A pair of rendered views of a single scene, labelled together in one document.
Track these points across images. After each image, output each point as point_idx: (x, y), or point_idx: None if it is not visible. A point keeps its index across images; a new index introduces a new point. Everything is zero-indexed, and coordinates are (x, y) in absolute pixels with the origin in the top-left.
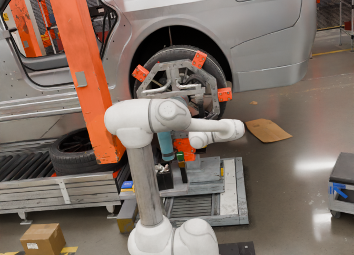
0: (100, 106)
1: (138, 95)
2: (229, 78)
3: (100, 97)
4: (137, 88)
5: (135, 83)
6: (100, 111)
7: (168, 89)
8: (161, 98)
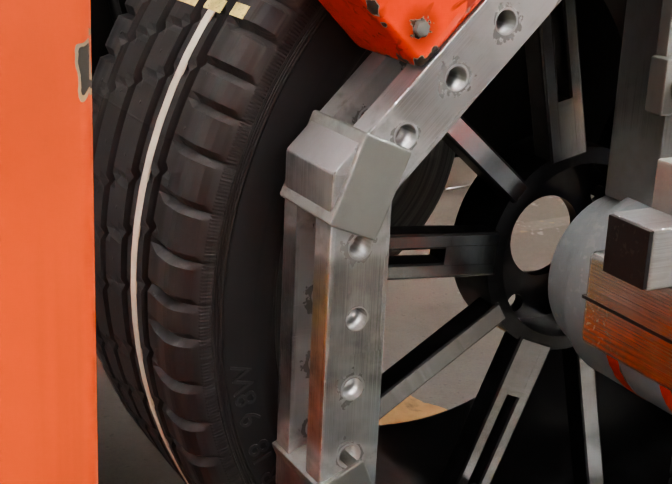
0: (35, 386)
1: (348, 216)
2: (508, 139)
3: (82, 230)
4: (255, 141)
5: (239, 85)
6: (15, 466)
7: (512, 177)
8: (434, 265)
